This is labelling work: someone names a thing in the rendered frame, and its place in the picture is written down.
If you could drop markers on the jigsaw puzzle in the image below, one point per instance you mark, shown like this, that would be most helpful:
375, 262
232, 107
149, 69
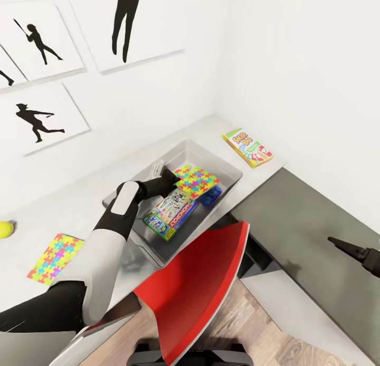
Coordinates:
195, 182
58, 254

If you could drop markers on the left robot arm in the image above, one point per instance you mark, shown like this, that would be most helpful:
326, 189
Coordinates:
36, 331

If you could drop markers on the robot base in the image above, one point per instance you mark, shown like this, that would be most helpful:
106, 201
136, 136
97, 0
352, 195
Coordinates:
236, 357

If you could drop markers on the board game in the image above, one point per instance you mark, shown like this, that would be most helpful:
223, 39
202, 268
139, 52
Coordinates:
209, 197
170, 214
254, 153

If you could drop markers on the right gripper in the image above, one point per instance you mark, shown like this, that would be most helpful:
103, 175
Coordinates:
369, 257

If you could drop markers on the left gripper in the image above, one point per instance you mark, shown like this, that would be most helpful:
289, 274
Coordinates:
165, 184

